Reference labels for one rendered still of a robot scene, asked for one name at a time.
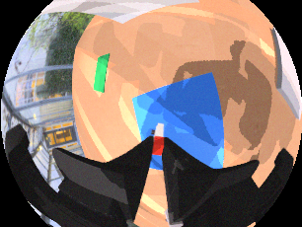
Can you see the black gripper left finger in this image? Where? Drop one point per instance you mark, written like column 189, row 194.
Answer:
column 122, row 178

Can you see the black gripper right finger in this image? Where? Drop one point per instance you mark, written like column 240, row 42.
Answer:
column 189, row 182

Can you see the green square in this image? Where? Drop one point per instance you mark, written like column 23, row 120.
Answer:
column 101, row 73

